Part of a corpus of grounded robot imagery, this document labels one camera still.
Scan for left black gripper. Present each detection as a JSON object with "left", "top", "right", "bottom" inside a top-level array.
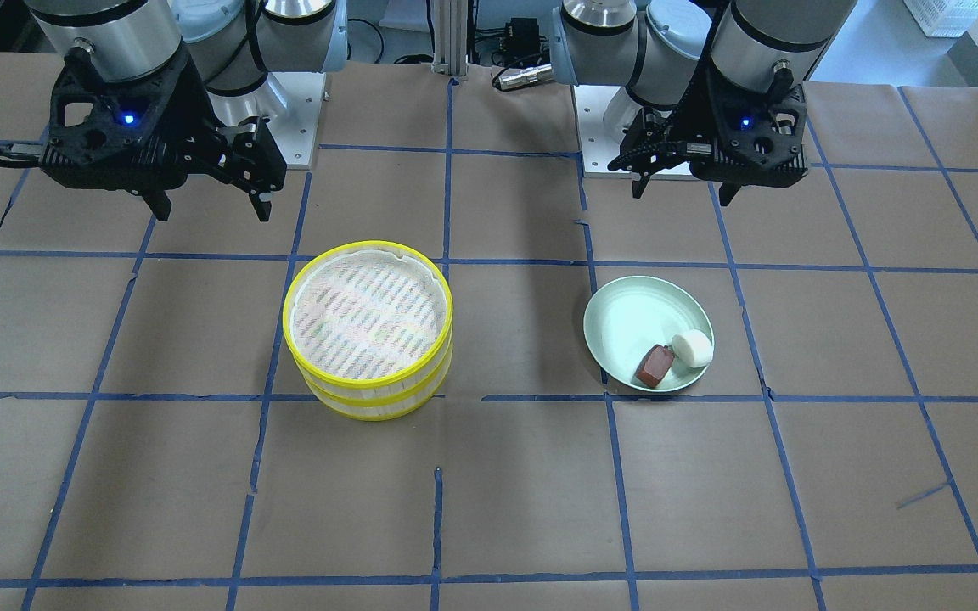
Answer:
[{"left": 608, "top": 59, "right": 810, "bottom": 206}]

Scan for aluminium frame post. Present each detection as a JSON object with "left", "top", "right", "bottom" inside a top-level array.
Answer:
[{"left": 430, "top": 1, "right": 470, "bottom": 81}]

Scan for white plastic crate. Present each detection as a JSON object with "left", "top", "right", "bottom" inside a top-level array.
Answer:
[{"left": 903, "top": 0, "right": 978, "bottom": 39}]

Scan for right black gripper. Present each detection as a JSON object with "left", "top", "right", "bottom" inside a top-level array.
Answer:
[{"left": 0, "top": 45, "right": 287, "bottom": 223}]

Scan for brown bun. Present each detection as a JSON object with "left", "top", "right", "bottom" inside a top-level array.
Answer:
[{"left": 635, "top": 344, "right": 675, "bottom": 388}]

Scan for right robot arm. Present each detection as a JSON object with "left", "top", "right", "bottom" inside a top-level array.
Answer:
[{"left": 0, "top": 1, "right": 348, "bottom": 221}]

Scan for light green plate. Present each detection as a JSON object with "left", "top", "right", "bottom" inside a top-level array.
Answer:
[{"left": 582, "top": 276, "right": 717, "bottom": 392}]

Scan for white steamed bun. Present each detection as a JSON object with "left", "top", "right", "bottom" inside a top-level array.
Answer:
[{"left": 669, "top": 329, "right": 714, "bottom": 370}]

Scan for yellow steamer layer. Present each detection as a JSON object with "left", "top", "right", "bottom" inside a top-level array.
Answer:
[
  {"left": 298, "top": 338, "right": 454, "bottom": 421},
  {"left": 282, "top": 240, "right": 454, "bottom": 390}
]

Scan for black power adapter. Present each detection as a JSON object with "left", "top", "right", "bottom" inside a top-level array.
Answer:
[{"left": 501, "top": 17, "right": 541, "bottom": 59}]

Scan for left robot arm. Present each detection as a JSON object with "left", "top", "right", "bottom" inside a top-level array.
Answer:
[{"left": 548, "top": 1, "right": 855, "bottom": 206}]

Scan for silver cable connector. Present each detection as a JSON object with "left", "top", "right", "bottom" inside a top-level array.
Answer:
[{"left": 492, "top": 64, "right": 556, "bottom": 92}]

